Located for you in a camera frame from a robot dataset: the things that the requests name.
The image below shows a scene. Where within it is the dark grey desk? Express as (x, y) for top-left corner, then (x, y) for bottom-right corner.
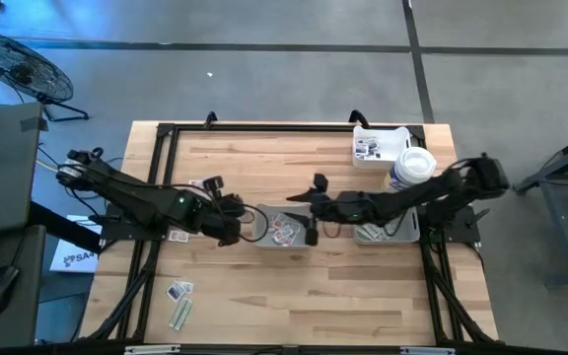
(0, 224), (47, 349)

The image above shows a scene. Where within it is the dark metal cart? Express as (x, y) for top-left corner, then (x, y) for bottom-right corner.
(512, 125), (568, 290)

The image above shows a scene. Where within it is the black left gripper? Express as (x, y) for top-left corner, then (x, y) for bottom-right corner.
(189, 175), (246, 248)

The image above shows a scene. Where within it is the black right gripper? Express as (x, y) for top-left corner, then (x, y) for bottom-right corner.
(283, 172), (364, 248)

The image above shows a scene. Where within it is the Lysol wipes canister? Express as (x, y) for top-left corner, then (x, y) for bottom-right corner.
(388, 146), (438, 192)

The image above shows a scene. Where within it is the black computer mouse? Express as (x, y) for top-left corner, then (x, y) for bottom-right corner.
(0, 265), (21, 316)

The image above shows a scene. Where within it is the silver aluminium bracket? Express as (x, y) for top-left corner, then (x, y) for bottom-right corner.
(124, 344), (181, 355)
(399, 346), (457, 355)

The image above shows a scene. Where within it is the grey plastic bin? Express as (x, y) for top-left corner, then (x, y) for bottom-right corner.
(353, 197), (421, 247)
(252, 202), (315, 249)

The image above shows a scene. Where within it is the white plastic bin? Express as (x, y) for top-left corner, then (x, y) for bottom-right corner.
(351, 124), (412, 171)

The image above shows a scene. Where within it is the black floor fan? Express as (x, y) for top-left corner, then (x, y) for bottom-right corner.
(0, 32), (91, 123)

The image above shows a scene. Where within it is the white printed paper sheet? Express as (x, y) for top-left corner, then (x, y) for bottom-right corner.
(49, 215), (104, 274)

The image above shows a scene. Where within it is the large grey panel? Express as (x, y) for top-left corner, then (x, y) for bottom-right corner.
(0, 102), (49, 241)

